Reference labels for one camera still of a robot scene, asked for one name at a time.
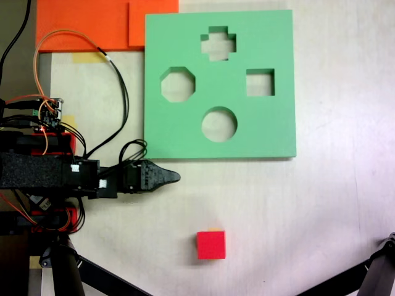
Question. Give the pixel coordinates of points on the grey plug connector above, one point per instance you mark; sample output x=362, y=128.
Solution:
x=43, y=203

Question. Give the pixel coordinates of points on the small yellow tape piece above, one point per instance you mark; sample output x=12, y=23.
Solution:
x=70, y=120
x=34, y=262

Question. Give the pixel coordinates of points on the orange flat block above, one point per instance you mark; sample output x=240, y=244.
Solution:
x=83, y=24

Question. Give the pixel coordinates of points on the wide yellow tape strip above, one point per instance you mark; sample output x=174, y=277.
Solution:
x=88, y=57

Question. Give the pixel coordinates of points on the red black table clamp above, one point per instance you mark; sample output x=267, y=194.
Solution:
x=72, y=219
x=71, y=143

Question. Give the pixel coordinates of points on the green shape sorting board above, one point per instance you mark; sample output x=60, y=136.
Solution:
x=222, y=92

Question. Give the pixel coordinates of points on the yellow tape marker with line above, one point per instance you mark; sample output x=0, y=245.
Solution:
x=214, y=229

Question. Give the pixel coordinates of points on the black tripod leg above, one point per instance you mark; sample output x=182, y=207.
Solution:
x=66, y=271
x=379, y=271

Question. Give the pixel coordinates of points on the red square block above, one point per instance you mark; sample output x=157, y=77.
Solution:
x=211, y=245

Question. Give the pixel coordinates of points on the small circuit board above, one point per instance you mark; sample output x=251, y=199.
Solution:
x=49, y=114

